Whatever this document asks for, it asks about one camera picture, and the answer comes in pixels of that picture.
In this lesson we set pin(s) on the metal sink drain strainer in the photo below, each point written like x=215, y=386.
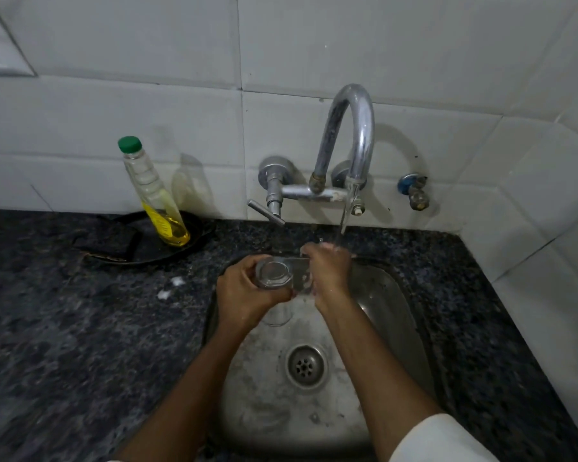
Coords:
x=307, y=366

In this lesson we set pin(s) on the black dish under bottle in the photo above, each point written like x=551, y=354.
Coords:
x=443, y=442

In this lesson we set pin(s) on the blue wall valve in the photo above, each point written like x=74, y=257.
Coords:
x=414, y=194

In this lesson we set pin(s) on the person's left hand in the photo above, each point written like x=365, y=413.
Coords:
x=241, y=298

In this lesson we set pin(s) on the person's right forearm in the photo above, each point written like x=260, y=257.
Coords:
x=380, y=380

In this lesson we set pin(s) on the person's left forearm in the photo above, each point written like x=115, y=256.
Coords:
x=192, y=394

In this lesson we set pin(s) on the chrome wall faucet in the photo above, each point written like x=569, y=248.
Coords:
x=361, y=134

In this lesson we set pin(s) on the black frying pan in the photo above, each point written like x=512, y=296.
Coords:
x=125, y=245

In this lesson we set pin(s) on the person's right hand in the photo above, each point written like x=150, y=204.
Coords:
x=330, y=276

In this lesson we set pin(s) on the green capped oil bottle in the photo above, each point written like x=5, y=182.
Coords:
x=156, y=202

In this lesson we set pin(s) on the glass brown liquid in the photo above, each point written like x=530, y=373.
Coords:
x=279, y=274

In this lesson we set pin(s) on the stainless steel sink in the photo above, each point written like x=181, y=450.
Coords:
x=260, y=404

